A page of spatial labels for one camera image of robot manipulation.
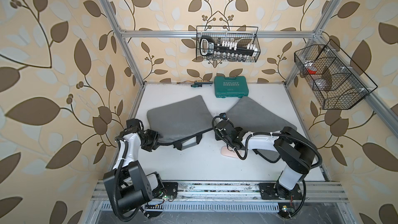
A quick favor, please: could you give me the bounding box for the back wire basket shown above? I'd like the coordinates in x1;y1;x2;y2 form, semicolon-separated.
196;25;261;63

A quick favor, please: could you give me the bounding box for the red item in basket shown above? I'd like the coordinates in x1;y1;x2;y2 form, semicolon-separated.
304;64;318;75

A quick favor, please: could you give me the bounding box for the aluminium frame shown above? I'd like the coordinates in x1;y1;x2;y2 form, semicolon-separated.
77;0;398;224

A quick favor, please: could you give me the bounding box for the small circuit board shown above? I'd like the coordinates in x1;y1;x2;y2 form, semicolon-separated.
278;204;295;219

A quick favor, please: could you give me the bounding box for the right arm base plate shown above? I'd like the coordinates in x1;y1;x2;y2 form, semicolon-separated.
258;183;304;200

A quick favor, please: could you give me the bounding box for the pink computer mouse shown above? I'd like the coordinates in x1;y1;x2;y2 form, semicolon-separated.
221;146;239;159

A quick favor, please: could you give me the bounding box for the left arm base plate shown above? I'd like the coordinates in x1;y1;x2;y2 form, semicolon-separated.
161;181;178;202

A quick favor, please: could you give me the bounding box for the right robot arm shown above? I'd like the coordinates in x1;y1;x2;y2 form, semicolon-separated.
211;113;322;191

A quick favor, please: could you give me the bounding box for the right wire basket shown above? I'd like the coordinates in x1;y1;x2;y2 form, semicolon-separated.
294;39;378;110

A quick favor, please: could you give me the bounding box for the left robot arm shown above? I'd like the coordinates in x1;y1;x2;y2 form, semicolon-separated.
103;118;166;222

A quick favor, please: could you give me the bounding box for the wire basket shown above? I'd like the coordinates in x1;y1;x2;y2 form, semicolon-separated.
196;25;261;63
294;39;378;110

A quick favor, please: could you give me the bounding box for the white slotted cable duct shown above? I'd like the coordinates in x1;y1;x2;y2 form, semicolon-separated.
99;201;280;213

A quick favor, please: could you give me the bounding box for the green tool case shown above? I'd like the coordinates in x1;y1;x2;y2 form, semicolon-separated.
214;76;249;98

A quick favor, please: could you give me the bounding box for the grey laptop bag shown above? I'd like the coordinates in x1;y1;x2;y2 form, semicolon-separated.
227;96;297;163
147;95;212;150

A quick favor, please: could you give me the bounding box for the black screwdriver bit holder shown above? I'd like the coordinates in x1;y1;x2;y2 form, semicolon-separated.
191;80;213;88

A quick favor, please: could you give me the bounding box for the black socket rail set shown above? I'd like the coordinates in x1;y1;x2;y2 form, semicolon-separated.
197;36;261;57

